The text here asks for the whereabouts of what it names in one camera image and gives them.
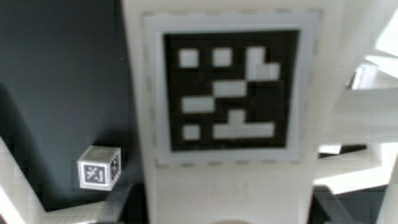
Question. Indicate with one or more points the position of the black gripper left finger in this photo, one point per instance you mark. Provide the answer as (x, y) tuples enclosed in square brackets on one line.
[(124, 208)]

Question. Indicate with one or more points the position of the white chair back frame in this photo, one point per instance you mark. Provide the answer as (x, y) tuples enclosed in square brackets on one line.
[(242, 63)]

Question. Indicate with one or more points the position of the white front fence rail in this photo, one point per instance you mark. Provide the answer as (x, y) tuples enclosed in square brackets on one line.
[(21, 209)]

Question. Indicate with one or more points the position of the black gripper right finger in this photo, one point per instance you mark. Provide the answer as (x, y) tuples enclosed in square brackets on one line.
[(327, 211)]

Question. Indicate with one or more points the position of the small white tagged cube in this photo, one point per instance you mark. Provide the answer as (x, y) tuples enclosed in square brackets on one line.
[(100, 168)]

